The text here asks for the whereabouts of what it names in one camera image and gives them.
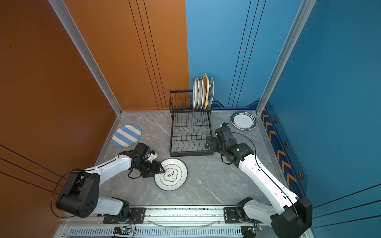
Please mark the blue striped plate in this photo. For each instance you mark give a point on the blue striped plate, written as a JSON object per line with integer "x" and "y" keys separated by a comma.
{"x": 210, "y": 93}
{"x": 126, "y": 136}

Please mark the black wire dish rack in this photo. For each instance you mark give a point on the black wire dish rack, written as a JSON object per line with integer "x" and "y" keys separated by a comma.
{"x": 190, "y": 128}

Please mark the green rimmed white plate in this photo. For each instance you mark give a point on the green rimmed white plate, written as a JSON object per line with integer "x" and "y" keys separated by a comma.
{"x": 243, "y": 120}

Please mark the white plate red characters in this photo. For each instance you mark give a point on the white plate red characters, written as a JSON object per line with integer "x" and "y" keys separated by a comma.
{"x": 203, "y": 92}

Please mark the aluminium front rail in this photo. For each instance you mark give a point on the aluminium front rail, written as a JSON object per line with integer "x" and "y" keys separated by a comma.
{"x": 203, "y": 221}

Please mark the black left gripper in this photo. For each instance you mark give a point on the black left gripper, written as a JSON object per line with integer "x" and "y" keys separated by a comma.
{"x": 154, "y": 167}

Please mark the yellow woven tray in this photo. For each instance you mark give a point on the yellow woven tray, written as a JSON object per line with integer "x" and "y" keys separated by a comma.
{"x": 206, "y": 87}

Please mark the aluminium corner post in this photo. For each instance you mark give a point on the aluminium corner post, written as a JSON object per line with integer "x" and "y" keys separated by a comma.
{"x": 289, "y": 44}
{"x": 75, "y": 35}

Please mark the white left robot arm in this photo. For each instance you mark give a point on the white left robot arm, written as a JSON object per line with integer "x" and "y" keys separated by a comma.
{"x": 80, "y": 193}

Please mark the aluminium corner post right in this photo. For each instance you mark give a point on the aluminium corner post right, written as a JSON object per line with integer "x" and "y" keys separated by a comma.
{"x": 289, "y": 44}

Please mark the orange sunburst plate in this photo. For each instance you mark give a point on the orange sunburst plate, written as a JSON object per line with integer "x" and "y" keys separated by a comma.
{"x": 195, "y": 93}

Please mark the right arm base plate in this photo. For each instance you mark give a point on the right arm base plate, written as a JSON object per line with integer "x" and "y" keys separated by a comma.
{"x": 234, "y": 215}

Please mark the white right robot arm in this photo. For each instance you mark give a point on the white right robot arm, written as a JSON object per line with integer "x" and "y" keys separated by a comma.
{"x": 288, "y": 214}

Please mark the circuit board right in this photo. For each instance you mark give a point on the circuit board right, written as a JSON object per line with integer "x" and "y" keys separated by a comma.
{"x": 250, "y": 231}

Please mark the aluminium corner post left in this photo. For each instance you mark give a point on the aluminium corner post left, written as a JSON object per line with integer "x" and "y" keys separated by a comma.
{"x": 75, "y": 35}

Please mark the white flower outline plate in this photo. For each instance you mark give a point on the white flower outline plate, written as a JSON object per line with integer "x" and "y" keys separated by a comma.
{"x": 174, "y": 176}

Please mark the cream floral plate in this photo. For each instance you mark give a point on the cream floral plate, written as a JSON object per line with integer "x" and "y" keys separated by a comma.
{"x": 199, "y": 94}

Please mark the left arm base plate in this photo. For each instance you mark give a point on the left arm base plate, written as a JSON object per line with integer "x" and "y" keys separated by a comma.
{"x": 134, "y": 215}

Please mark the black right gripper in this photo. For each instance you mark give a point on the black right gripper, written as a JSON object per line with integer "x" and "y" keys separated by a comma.
{"x": 209, "y": 139}

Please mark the green circuit board left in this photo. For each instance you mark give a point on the green circuit board left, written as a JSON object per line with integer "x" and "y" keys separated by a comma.
{"x": 122, "y": 231}

